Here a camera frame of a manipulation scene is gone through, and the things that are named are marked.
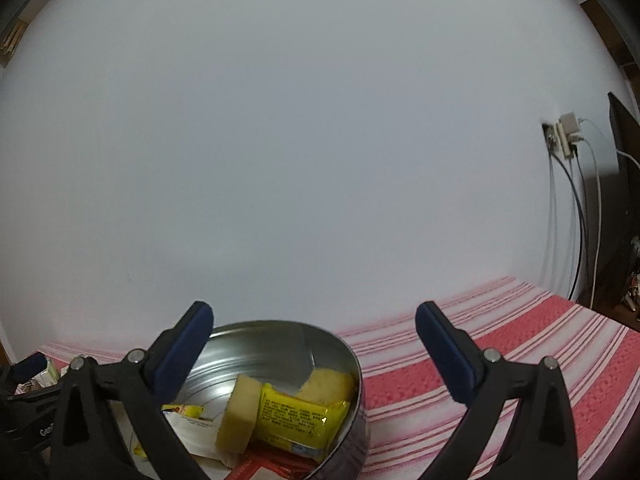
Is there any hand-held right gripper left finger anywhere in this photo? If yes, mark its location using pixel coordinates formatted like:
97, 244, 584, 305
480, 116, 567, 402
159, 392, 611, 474
50, 301, 215, 480

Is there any yellow snack packet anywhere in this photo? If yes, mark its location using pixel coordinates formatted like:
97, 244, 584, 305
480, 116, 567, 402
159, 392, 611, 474
250, 382, 352, 462

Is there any pale green tissue pack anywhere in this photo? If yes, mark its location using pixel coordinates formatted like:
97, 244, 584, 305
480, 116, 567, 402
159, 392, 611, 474
42, 357, 64, 389

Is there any round metal tin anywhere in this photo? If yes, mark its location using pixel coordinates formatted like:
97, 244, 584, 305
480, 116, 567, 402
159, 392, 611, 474
112, 319, 371, 480

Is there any white plug adapter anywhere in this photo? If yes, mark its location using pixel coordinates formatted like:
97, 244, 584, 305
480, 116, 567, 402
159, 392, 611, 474
559, 112, 584, 137

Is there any yellow cracker packet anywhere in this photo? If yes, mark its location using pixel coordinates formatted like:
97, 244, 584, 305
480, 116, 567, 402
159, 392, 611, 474
161, 404, 206, 421

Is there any red snack packet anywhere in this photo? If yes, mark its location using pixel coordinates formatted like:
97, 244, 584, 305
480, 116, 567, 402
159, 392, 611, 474
232, 452, 321, 480

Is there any wooden furniture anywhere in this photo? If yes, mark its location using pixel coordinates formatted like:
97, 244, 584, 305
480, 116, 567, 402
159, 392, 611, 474
580, 0, 640, 77

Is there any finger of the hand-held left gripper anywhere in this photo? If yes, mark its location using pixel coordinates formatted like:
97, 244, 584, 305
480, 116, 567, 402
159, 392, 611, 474
0, 353, 63, 402

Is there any red striped cloth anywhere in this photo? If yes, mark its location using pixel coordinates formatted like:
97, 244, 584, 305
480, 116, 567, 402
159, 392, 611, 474
37, 275, 640, 480

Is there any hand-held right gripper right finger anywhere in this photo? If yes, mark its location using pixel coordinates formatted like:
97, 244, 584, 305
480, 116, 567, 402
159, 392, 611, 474
415, 301, 583, 480

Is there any wall socket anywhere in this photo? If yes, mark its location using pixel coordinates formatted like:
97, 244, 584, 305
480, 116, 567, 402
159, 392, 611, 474
542, 121, 574, 161

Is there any fringed wall decoration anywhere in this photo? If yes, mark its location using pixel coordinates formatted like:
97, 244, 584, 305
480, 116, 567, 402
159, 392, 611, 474
0, 17, 28, 68

